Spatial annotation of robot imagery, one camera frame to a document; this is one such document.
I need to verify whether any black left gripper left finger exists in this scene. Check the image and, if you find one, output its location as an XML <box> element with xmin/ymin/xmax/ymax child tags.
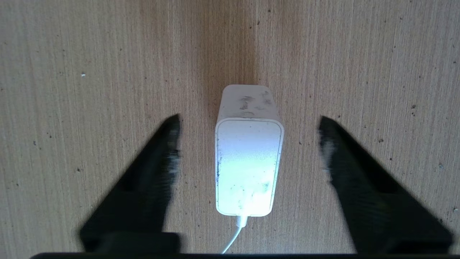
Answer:
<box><xmin>79</xmin><ymin>114</ymin><xmax>181</xmax><ymax>254</ymax></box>

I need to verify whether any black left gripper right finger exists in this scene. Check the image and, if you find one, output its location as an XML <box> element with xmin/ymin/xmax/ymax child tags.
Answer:
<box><xmin>318</xmin><ymin>115</ymin><xmax>453</xmax><ymax>254</ymax></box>

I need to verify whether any thin white adapter cable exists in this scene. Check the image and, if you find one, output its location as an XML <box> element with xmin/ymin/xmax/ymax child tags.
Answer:
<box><xmin>221</xmin><ymin>215</ymin><xmax>248</xmax><ymax>254</ymax></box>

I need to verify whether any white power adapter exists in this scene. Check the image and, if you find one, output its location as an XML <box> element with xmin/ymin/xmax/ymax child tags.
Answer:
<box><xmin>215</xmin><ymin>85</ymin><xmax>285</xmax><ymax>217</ymax></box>

